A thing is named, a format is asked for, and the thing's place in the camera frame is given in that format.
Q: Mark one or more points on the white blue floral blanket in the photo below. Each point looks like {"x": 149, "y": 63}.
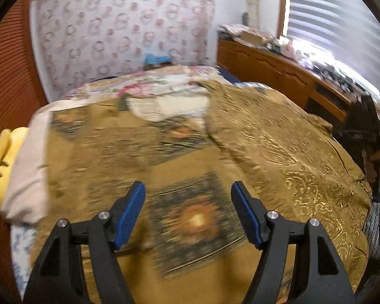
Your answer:
{"x": 20, "y": 253}

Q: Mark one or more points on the wooden sideboard cabinet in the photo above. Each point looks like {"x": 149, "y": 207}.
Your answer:
{"x": 281, "y": 72}

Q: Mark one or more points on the navy bed sheet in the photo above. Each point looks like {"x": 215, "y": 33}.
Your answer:
{"x": 229, "y": 76}

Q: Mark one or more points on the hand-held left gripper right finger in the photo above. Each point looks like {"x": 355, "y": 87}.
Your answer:
{"x": 244, "y": 210}

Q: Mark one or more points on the pink jug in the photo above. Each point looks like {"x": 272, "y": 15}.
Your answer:
{"x": 288, "y": 48}

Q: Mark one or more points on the striped window blind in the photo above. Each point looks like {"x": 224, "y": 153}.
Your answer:
{"x": 332, "y": 22}

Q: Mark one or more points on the person's right hand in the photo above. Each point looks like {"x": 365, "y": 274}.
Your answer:
{"x": 369, "y": 169}

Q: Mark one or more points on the circle patterned curtain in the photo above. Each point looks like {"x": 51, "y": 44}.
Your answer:
{"x": 120, "y": 25}

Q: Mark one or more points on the cream pillow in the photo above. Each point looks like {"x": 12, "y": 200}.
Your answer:
{"x": 25, "y": 167}

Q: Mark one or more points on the louvered wooden wardrobe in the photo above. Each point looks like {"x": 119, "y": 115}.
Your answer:
{"x": 11, "y": 79}

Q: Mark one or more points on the pink floral blanket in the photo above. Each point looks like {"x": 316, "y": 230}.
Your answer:
{"x": 139, "y": 84}

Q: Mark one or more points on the yellow plush cushion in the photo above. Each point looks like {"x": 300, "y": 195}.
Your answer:
{"x": 4, "y": 161}

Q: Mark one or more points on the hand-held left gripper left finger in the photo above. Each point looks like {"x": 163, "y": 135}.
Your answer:
{"x": 131, "y": 210}

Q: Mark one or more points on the gold patterned cloth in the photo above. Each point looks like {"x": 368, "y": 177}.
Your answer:
{"x": 215, "y": 152}

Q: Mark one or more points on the blue toy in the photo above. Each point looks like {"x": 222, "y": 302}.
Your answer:
{"x": 155, "y": 59}

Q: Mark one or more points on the open cardboard box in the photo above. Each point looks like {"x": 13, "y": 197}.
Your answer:
{"x": 251, "y": 36}

